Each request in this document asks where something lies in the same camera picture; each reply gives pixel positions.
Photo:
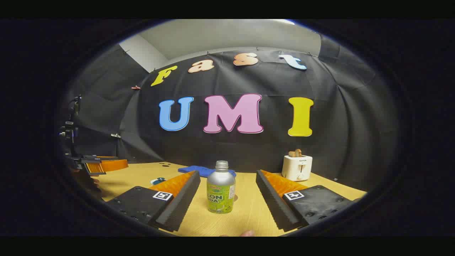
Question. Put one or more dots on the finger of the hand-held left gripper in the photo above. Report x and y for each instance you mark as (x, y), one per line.
(113, 165)
(94, 168)

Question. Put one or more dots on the toast slices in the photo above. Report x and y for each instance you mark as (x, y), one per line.
(295, 153)

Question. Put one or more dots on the silver green-label water bottle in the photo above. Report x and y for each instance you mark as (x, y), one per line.
(220, 192)

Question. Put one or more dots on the silver clip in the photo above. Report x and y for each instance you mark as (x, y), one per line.
(115, 135)

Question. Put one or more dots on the teal teacup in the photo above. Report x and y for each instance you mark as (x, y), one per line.
(155, 182)

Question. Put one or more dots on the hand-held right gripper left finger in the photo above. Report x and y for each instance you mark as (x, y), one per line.
(181, 204)

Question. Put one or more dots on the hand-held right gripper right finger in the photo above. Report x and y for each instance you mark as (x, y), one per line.
(272, 202)

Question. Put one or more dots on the blue towel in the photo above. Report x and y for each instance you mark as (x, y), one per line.
(199, 170)

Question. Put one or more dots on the black backdrop cloth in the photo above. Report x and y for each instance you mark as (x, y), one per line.
(249, 153)

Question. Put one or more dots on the white toaster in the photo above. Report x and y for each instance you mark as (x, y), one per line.
(296, 169)

